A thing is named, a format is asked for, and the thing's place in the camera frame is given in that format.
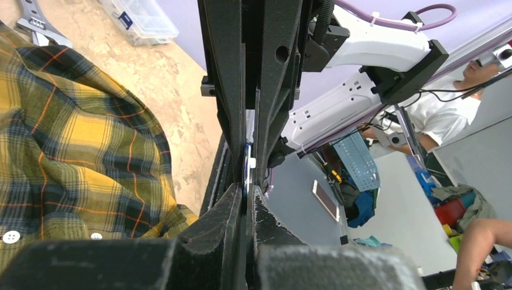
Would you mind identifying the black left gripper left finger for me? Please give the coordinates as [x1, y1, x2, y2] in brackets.
[1, 183, 243, 289]

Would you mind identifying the person in white shirt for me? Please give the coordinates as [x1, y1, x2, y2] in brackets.
[363, 60, 505, 157]

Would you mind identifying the yellow black plaid shirt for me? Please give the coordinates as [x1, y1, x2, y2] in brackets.
[1, 24, 197, 269]

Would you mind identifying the red handled adjustable wrench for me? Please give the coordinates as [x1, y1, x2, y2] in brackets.
[16, 0, 72, 48]

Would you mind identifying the clear plastic screw box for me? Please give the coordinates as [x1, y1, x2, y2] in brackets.
[100, 0, 179, 47]

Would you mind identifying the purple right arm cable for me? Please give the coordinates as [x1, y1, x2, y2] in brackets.
[334, 0, 458, 33]

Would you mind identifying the person bare leg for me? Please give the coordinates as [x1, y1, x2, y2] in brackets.
[452, 219, 511, 290]

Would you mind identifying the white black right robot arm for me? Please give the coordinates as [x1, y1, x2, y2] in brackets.
[198, 1, 448, 185]

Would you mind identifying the gold smartphone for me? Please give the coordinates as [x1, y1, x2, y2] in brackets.
[312, 180, 339, 222]

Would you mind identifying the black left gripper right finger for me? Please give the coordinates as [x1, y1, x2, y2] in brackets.
[246, 185, 425, 289]

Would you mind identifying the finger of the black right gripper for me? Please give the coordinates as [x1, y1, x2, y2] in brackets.
[198, 1, 245, 182]
[254, 1, 302, 187]

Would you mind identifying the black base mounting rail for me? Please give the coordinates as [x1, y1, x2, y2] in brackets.
[199, 135, 234, 216]

